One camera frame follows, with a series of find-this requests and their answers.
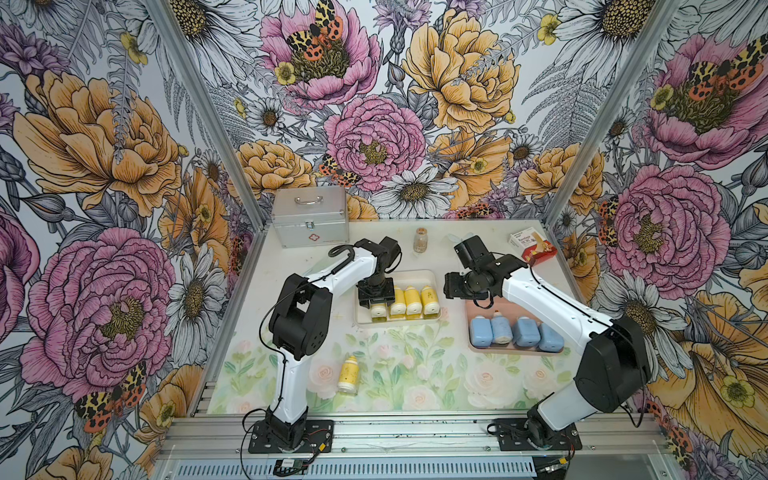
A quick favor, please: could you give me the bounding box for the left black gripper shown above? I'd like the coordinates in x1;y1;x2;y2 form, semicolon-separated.
357;271;394;308

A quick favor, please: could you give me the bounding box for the yellow sharpener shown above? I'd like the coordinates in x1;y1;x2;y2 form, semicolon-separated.
389;287;407;319
370;303;388;322
404;286;423;318
421;285;441;318
337;355;359;395

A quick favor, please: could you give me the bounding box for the white rectangular tray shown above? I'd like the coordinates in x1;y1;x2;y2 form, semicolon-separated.
355;269;446;327

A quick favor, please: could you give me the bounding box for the blue sharpener with white nozzle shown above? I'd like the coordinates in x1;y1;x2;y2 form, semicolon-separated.
490;311;514;345

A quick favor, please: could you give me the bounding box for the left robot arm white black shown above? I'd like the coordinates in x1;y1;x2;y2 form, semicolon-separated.
264;236;402;451

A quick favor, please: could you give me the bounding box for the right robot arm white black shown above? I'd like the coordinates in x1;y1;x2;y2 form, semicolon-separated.
443;235;652;449

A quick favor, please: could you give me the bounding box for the red white cardboard box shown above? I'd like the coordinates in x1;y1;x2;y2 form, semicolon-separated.
509;227;557;265

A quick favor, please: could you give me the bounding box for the pink rectangular tray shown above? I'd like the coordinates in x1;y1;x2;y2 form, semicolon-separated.
464;299;565;357

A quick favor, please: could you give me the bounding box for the small glass bottle brown cap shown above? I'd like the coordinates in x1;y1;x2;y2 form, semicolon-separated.
413;227;428;254

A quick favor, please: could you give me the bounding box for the silver aluminium first aid case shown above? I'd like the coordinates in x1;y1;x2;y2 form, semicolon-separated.
272;186;349;248

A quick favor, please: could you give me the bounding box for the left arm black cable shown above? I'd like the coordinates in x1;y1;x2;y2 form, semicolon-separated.
239;243;358;480

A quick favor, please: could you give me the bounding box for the right aluminium corner post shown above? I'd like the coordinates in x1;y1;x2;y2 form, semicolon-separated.
541;0;681;229

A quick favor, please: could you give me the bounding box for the aluminium corner post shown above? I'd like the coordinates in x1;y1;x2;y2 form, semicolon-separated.
541;0;681;229
142;0;268;232

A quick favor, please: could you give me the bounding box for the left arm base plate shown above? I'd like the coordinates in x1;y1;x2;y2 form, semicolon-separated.
246;419;335;454

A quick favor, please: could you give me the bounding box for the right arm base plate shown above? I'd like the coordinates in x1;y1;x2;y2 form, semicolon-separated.
486;417;582;452

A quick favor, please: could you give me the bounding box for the aluminium front rail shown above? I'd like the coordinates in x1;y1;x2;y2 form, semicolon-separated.
159;411;666;460

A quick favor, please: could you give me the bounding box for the left aluminium corner post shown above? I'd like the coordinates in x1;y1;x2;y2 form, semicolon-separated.
142;0;268;232

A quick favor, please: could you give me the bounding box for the white vented cable duct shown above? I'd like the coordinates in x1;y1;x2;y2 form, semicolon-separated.
167;456;537;479

